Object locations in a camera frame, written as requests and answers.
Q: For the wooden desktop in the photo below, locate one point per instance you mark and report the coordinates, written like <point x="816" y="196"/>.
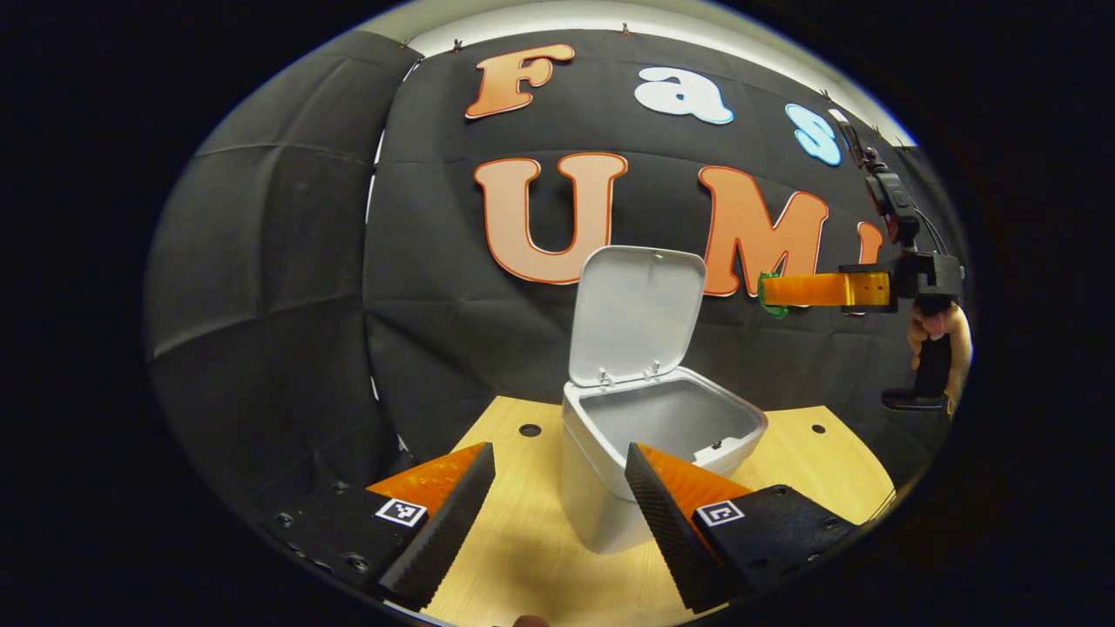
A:
<point x="523" y="540"/>

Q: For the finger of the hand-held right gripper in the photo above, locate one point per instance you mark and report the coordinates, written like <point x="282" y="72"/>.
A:
<point x="827" y="289"/>

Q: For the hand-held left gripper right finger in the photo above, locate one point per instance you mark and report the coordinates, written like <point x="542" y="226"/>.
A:
<point x="671" y="531"/>

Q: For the green paper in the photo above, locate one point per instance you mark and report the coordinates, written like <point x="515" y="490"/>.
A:
<point x="771" y="306"/>

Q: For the black backdrop cloth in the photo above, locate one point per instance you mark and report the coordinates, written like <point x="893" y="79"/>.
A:
<point x="418" y="261"/>

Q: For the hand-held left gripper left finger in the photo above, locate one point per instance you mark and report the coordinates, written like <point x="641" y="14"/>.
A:
<point x="440" y="531"/>

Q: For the white desktop garbage bin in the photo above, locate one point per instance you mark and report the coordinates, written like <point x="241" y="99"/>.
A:
<point x="636" y="313"/>

